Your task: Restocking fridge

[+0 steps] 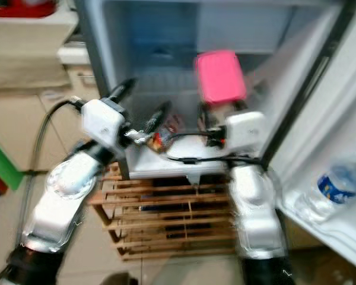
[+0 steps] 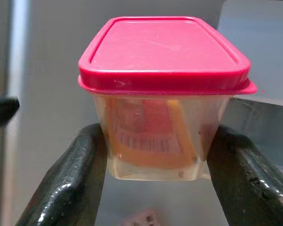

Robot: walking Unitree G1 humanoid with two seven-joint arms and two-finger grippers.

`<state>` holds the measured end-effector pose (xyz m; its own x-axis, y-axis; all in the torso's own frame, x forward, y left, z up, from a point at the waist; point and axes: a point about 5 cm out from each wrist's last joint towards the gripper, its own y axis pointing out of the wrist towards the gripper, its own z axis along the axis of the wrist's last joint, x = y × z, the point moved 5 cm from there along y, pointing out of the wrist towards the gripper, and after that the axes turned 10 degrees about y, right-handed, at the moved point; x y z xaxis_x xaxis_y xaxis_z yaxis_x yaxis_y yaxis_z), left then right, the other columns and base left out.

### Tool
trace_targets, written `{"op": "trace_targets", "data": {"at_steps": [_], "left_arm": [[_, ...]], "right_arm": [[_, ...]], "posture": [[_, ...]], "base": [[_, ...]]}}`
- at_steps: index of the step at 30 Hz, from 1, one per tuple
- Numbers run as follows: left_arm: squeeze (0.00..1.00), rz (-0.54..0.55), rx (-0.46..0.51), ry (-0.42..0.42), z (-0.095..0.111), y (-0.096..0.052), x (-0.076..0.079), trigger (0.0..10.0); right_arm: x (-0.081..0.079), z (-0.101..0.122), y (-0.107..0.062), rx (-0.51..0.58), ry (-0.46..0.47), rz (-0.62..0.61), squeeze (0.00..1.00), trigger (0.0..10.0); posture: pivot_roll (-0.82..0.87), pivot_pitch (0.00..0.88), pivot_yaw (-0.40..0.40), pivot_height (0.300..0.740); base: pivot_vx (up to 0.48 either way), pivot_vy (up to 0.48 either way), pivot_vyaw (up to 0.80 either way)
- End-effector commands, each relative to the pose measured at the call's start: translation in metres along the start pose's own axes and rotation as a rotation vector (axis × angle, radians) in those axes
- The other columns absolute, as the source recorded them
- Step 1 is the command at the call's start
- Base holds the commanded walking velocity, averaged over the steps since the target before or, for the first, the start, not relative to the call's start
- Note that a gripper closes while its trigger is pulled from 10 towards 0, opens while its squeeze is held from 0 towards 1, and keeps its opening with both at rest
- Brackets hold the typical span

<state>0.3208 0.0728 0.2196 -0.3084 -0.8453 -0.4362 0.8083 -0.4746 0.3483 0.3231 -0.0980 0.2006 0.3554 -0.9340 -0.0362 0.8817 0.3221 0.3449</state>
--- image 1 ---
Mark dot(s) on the grey mini fridge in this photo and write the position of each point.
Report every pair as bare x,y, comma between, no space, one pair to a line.
142,35

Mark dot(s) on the clear container with pink lid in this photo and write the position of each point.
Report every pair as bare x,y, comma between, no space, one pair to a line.
219,77

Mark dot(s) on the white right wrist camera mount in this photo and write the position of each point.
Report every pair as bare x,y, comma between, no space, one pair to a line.
246,129

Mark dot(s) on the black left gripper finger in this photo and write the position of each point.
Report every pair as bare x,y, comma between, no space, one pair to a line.
158,117
123,90

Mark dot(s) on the white fridge door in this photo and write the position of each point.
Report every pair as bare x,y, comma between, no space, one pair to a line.
320,119

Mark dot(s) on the green plastic bin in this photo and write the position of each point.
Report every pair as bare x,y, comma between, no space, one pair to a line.
3,163

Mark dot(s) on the beige ribbed table runner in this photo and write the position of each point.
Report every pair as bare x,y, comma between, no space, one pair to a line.
29,59

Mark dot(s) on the wooden slatted rack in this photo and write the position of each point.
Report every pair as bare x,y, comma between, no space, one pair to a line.
160,219

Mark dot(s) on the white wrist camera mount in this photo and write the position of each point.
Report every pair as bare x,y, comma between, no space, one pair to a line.
246,129
101,122

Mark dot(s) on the red coffee machine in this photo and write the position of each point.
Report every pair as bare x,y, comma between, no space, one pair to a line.
24,9

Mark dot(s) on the beige kitchen cabinet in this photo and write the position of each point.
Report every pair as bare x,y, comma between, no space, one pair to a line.
24,119

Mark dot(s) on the clear blue label water bottle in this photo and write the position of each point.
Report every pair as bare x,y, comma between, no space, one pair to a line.
335,184

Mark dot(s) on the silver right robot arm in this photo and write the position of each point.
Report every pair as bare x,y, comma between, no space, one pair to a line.
252,208

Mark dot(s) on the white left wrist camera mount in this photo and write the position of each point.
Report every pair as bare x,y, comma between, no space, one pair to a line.
101,122

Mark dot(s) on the colourful snack packet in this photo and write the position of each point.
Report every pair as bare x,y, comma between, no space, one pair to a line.
163,142

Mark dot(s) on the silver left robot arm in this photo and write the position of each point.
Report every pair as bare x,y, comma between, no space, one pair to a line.
65,196

